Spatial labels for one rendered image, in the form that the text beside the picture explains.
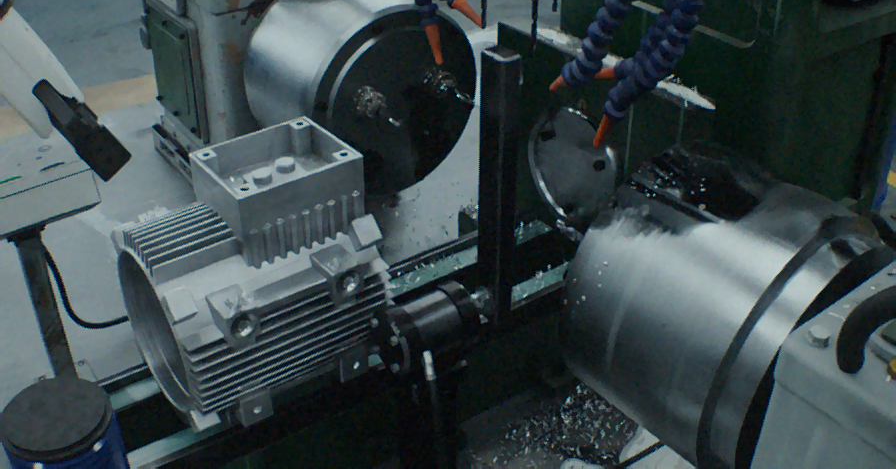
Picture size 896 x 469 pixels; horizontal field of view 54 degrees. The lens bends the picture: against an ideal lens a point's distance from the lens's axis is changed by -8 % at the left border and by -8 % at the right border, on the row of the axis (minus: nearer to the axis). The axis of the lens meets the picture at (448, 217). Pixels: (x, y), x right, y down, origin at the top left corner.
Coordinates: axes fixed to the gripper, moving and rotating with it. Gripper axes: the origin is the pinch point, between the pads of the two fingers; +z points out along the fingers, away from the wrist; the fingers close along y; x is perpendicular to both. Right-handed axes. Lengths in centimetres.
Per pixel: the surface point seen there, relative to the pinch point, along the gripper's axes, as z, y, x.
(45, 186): 8.0, -16.1, -7.5
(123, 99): 123, -244, 10
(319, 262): 15.9, 13.4, 6.6
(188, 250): 8.7, 8.9, -0.5
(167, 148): 45, -66, 6
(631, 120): 32, 14, 40
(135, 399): 21.4, 2.4, -15.0
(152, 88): 130, -246, 21
